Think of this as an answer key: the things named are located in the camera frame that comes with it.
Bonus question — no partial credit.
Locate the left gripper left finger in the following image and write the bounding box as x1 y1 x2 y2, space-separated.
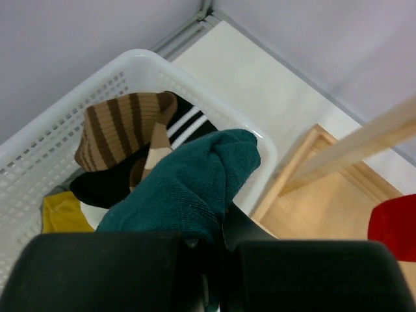
1 232 208 311

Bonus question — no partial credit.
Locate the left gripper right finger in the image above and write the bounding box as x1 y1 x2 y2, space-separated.
220 205 415 311

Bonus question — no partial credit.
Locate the teal sock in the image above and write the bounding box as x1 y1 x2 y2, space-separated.
97 129 261 245

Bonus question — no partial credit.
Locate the black white-striped sock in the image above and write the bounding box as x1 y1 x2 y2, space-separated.
70 92 216 209

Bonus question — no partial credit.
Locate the red sock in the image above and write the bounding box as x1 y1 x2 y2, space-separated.
367 194 415 262

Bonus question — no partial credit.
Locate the brown striped sock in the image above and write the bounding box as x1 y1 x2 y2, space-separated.
75 92 178 190

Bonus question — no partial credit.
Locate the wooden clothes rack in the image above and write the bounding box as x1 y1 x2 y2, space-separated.
252 94 416 312

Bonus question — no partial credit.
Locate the yellow sock in basket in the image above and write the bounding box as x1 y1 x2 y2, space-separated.
41 191 94 234

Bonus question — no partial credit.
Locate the white plastic basket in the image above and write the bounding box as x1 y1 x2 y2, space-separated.
1 49 278 283

